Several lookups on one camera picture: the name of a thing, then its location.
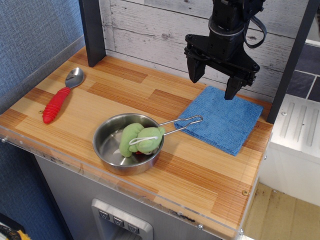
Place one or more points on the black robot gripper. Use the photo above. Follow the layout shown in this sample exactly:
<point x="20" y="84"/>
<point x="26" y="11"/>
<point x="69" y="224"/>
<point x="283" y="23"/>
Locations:
<point x="223" y="51"/>

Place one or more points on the blue cloth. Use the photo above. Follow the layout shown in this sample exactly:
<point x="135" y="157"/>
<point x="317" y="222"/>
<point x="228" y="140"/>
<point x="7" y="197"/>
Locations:
<point x="226" y="124"/>

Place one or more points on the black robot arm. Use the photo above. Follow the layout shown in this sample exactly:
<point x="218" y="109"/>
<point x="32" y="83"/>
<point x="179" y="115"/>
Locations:
<point x="232" y="14"/>

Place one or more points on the green plush toy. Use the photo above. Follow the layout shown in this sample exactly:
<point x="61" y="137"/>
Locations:
<point x="137" y="138"/>

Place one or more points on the white ridged side unit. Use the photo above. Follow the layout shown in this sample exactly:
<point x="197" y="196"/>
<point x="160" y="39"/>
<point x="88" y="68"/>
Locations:
<point x="292" y="158"/>

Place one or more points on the stainless steel saucepan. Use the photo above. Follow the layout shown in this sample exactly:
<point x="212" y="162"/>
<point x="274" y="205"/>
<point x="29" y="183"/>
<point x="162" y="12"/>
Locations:
<point x="107" y="137"/>

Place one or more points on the silver button control panel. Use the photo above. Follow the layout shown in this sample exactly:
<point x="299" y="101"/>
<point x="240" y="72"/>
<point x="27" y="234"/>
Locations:
<point x="115" y="224"/>

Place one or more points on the yellow object bottom left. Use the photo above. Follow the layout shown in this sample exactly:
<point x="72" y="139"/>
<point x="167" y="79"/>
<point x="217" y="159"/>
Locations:
<point x="23" y="236"/>

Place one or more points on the dark grey right post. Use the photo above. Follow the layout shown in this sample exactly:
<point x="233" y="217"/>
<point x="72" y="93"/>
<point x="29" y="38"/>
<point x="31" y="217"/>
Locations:
<point x="295" y="53"/>

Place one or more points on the dark grey post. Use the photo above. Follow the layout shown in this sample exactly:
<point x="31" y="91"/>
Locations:
<point x="295" y="53"/>
<point x="92" y="30"/>

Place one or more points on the dark grey left post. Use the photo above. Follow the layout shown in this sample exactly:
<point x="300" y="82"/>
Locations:
<point x="92" y="30"/>

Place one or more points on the red handled metal spoon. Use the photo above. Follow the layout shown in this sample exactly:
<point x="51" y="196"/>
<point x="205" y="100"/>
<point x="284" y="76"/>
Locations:
<point x="74" y="78"/>

